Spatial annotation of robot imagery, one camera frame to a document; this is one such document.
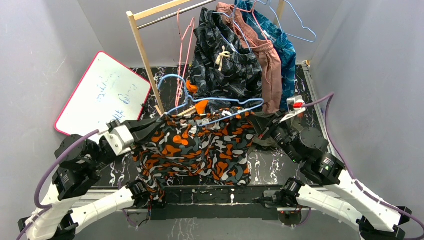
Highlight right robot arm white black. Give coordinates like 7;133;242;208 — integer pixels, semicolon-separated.
253;115;411;240

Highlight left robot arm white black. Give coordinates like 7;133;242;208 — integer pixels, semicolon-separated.
18;117;160;240

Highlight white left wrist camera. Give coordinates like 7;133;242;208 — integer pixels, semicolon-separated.
104;120;135;156

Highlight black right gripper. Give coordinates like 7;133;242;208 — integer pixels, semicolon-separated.
246;108;301;163

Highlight pink wire hanger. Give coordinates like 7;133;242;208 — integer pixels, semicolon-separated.
174;8;196;107

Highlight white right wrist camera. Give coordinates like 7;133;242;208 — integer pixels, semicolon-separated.
279;95;306;123

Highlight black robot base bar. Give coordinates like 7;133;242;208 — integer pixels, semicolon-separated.
145;184;303;227

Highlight pink-framed whiteboard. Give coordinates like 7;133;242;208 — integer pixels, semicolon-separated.
54;51;152;136

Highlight metal rack rod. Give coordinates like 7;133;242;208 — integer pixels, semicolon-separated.
137;0;217;30

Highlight pink shorts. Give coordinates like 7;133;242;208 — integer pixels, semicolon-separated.
216;2;283;114

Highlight empty blue wire hanger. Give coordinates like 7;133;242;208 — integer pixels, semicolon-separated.
255;0;318;44

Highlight wooden clothes rack frame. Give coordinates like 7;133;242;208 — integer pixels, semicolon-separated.
125;0;288;117

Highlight dark leaf-pattern shorts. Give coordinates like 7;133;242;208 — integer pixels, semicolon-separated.
189;7;262;113

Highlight orange camouflage shorts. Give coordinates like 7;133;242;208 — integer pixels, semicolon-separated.
132;107;256;201

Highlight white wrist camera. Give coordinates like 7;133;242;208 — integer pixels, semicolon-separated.
279;95;306;123
104;120;135;156

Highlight teal patterned shorts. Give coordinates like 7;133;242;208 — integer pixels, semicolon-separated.
241;10;296;110

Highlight blue wire hanger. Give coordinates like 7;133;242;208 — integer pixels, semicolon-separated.
255;0;318;44
157;74;265;127

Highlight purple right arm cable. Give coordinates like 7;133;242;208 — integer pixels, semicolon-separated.
301;92;424;240

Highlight pink hanger holding shorts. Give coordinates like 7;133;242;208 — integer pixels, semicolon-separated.
234;0;270;42

